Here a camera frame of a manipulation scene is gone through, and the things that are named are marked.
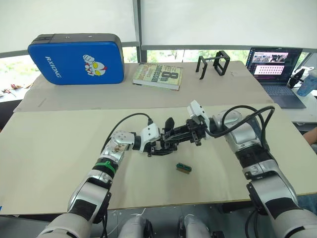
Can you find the dried red leaves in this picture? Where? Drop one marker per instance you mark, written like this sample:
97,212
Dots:
11,90

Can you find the bystander bare limb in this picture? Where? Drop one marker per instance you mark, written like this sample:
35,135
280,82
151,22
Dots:
311,136

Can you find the blue cartoon hard case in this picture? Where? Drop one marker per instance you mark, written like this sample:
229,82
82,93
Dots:
74,62

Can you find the blue water bottle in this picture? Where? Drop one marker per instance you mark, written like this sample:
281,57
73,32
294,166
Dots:
307,84

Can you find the small green finger piece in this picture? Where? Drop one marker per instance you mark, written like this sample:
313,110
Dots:
183,168

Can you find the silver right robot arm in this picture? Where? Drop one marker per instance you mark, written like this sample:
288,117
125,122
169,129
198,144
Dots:
255,158

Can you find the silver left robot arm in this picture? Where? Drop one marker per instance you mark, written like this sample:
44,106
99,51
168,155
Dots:
106,154

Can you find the beige cardboard sheet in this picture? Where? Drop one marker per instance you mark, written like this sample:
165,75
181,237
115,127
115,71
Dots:
99,96

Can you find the open dark laptop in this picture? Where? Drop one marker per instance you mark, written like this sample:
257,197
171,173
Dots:
275,74

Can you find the silver rounded robot leg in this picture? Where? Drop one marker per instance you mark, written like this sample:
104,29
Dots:
194,226
135,226

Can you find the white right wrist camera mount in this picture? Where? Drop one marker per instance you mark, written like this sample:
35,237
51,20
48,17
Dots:
198,109

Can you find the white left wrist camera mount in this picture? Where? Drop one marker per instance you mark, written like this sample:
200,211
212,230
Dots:
150,133

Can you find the black metal frame stand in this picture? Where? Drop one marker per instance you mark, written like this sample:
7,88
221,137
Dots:
221,62

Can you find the grey window frame post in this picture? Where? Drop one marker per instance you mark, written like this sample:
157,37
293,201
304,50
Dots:
143,29

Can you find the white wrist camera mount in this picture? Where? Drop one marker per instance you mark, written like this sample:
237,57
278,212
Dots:
150,133
198,109

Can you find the green cover paperback book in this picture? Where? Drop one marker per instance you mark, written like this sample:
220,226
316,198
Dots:
158,75

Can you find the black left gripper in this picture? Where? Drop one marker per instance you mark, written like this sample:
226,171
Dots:
158,145

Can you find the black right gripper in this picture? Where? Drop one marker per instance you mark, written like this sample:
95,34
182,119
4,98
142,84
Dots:
196,129

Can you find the black clamp tool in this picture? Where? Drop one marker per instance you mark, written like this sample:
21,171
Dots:
296,78

